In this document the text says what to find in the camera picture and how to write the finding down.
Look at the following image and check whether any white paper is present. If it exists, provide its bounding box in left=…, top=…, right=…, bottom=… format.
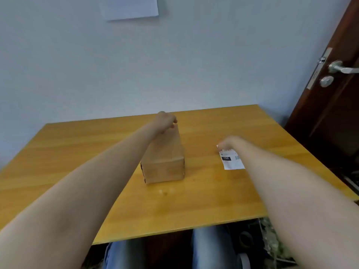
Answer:
left=98, top=0, right=159, bottom=21

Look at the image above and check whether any person's leg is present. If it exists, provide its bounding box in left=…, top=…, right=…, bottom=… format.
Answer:
left=102, top=238, right=149, bottom=269
left=191, top=225, right=242, bottom=269

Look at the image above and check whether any person's right forearm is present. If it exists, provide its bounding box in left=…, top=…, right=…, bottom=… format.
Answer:
left=235, top=140, right=359, bottom=269

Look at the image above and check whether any person's left hand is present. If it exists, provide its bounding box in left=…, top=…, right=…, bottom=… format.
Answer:
left=153, top=111, right=178, bottom=135

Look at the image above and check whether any white shipping label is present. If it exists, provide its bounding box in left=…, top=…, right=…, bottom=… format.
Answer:
left=216, top=145, right=245, bottom=170

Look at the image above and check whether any clear bubble wrap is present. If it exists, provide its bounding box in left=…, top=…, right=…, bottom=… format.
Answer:
left=258, top=217, right=298, bottom=269

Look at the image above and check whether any silver door latch plate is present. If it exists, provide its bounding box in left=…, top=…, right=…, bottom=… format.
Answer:
left=306, top=47, right=333, bottom=90

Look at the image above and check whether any dark brown wooden door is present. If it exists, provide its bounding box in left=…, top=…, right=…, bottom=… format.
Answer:
left=283, top=0, right=359, bottom=199

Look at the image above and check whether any silver door handle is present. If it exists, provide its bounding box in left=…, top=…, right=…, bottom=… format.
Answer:
left=328, top=60, right=359, bottom=74

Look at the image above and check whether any person's right hand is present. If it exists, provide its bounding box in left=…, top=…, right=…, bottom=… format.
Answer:
left=217, top=135, right=247, bottom=152

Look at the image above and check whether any white tape roll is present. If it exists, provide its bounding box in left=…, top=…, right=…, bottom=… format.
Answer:
left=237, top=252, right=251, bottom=269

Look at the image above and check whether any person's right leg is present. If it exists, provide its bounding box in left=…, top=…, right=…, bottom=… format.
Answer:
left=191, top=225, right=242, bottom=269

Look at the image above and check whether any person's left forearm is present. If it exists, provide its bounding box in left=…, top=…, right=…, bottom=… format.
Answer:
left=0, top=121, right=165, bottom=269

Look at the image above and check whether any brown tape roll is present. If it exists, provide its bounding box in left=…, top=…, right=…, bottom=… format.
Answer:
left=238, top=231, right=254, bottom=248

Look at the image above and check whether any brown cardboard box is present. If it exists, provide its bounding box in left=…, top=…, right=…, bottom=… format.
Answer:
left=140, top=123, right=185, bottom=185

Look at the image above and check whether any person's left leg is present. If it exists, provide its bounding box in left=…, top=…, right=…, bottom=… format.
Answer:
left=102, top=238, right=149, bottom=269

